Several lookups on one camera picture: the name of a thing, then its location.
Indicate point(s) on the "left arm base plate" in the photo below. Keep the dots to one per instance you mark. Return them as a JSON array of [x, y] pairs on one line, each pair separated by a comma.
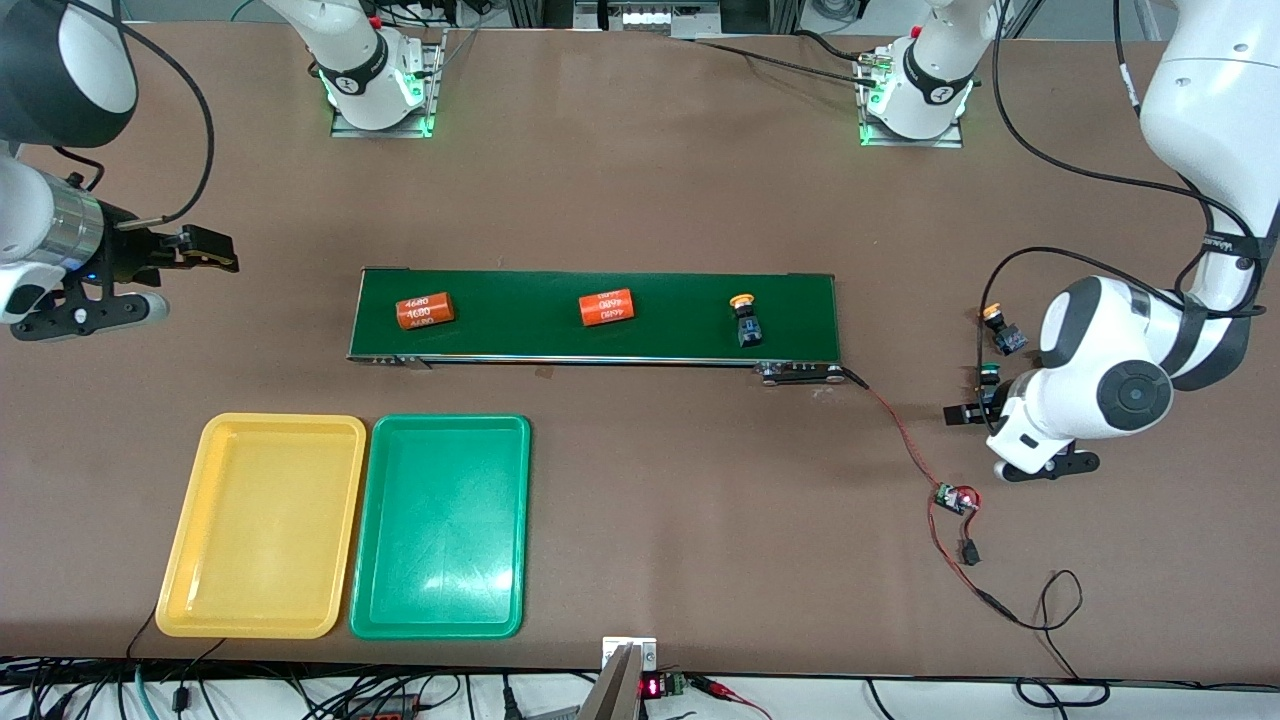
[[940, 142]]

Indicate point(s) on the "green conveyor belt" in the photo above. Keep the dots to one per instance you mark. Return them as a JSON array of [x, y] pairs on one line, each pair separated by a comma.
[[530, 340]]

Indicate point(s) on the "green push button switch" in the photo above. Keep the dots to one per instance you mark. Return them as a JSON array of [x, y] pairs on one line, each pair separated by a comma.
[[988, 373]]

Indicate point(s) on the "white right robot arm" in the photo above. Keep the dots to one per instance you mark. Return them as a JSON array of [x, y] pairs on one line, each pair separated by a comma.
[[355, 60]]

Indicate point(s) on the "red digit display module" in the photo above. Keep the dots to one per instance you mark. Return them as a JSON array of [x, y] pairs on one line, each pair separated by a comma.
[[655, 687]]

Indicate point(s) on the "small green circuit board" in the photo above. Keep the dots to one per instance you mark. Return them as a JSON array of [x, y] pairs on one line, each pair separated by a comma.
[[950, 498]]

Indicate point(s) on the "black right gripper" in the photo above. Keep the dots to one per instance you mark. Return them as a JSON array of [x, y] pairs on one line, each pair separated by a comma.
[[126, 252]]

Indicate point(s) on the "orange 4680 cylinder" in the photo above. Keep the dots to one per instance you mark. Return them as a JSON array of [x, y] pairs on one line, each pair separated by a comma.
[[425, 312], [607, 307]]

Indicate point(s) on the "green plastic tray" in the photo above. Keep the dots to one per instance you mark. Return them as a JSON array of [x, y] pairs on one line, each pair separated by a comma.
[[440, 520]]

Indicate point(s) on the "grey metal camera mount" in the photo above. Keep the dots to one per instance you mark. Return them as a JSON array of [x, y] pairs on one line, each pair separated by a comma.
[[612, 695]]

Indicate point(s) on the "red clip lead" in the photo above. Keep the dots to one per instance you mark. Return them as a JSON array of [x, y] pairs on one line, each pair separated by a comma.
[[712, 685]]

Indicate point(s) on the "conveyor motor bracket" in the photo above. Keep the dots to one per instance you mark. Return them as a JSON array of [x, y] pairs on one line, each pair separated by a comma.
[[800, 373]]

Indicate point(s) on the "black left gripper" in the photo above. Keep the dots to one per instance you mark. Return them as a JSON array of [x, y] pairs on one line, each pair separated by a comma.
[[966, 414]]

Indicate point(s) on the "yellow plastic tray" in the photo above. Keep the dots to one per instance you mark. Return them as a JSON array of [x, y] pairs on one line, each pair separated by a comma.
[[260, 520]]

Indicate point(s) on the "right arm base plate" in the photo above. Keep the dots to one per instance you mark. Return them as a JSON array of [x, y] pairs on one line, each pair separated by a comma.
[[432, 95]]

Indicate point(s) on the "yellow push button switch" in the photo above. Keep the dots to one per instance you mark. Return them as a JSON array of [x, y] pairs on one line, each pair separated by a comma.
[[1008, 338], [747, 328]]

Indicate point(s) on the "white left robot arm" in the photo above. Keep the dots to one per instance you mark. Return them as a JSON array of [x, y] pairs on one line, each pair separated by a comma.
[[1100, 350]]

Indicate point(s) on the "small black connector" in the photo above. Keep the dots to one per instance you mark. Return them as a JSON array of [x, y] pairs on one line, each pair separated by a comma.
[[969, 553]]

